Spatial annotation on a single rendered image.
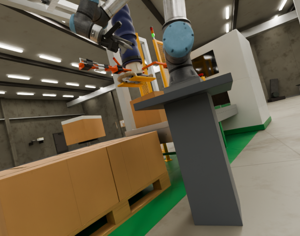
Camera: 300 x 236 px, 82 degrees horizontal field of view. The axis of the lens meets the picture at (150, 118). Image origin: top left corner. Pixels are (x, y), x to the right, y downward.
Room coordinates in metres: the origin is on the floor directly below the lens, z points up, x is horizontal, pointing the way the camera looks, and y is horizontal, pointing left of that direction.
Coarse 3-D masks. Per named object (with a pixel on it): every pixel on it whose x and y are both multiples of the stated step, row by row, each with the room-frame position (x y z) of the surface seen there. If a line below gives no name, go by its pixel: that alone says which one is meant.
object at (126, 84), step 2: (122, 82) 1.80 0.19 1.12; (124, 82) 1.80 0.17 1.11; (126, 82) 1.82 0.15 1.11; (128, 82) 1.85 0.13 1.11; (130, 82) 1.88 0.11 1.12; (134, 82) 1.99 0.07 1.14; (120, 84) 1.81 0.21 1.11; (122, 84) 1.80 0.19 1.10; (124, 84) 1.82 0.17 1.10; (126, 84) 1.84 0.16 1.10; (128, 84) 1.86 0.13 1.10; (130, 84) 1.88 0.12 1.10; (132, 84) 1.90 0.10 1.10; (134, 84) 1.92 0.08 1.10; (136, 84) 1.95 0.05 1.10; (138, 84) 1.98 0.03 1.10; (140, 84) 2.00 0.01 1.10; (142, 84) 2.04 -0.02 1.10; (118, 86) 1.84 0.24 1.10; (120, 86) 1.86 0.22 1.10; (122, 86) 1.88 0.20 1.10; (124, 86) 1.90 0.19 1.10; (126, 86) 1.92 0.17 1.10; (128, 86) 1.94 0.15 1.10; (130, 86) 1.97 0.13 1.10; (132, 86) 1.99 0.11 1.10; (134, 86) 2.01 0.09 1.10; (136, 86) 2.04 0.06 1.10; (138, 86) 2.06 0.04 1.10
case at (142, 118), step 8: (144, 96) 1.90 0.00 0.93; (152, 96) 1.83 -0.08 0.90; (136, 112) 2.02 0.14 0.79; (144, 112) 1.94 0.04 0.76; (152, 112) 1.86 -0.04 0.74; (160, 112) 1.82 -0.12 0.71; (136, 120) 2.04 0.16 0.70; (144, 120) 1.96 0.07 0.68; (152, 120) 1.88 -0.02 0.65; (160, 120) 1.81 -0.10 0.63; (136, 128) 2.07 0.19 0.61
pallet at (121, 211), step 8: (160, 176) 1.60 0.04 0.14; (168, 176) 1.69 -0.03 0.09; (160, 184) 1.58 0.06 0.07; (168, 184) 1.67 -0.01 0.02; (136, 192) 1.36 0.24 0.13; (152, 192) 1.57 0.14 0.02; (160, 192) 1.56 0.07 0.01; (144, 200) 1.45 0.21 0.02; (112, 208) 1.19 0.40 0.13; (120, 208) 1.23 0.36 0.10; (128, 208) 1.28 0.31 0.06; (136, 208) 1.34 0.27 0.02; (112, 216) 1.19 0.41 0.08; (120, 216) 1.22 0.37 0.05; (128, 216) 1.27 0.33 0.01; (88, 224) 1.05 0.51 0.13; (112, 224) 1.20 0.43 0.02; (120, 224) 1.21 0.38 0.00; (72, 232) 0.98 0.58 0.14; (96, 232) 1.15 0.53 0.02; (104, 232) 1.13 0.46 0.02
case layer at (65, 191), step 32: (64, 160) 1.01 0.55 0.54; (96, 160) 1.16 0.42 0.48; (128, 160) 1.37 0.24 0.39; (160, 160) 1.65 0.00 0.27; (0, 192) 0.79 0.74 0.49; (32, 192) 0.88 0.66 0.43; (64, 192) 0.98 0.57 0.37; (96, 192) 1.12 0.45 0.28; (128, 192) 1.31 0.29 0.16; (0, 224) 0.90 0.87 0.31; (32, 224) 0.85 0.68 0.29; (64, 224) 0.96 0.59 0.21
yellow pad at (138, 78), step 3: (138, 75) 1.77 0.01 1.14; (147, 75) 1.88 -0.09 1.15; (132, 78) 1.70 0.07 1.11; (135, 78) 1.70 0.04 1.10; (138, 78) 1.73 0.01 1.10; (141, 78) 1.75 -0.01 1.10; (144, 78) 1.78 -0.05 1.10; (147, 78) 1.81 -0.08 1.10; (150, 78) 1.85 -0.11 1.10; (153, 78) 1.89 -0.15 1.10; (147, 81) 1.95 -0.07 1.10
